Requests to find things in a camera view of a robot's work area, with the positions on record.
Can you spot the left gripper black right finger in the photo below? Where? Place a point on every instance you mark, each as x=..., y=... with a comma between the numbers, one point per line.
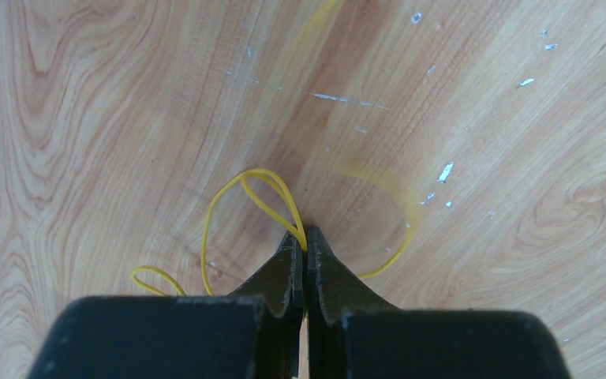
x=355, y=333

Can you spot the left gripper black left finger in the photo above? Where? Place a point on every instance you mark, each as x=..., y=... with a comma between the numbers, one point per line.
x=253, y=332

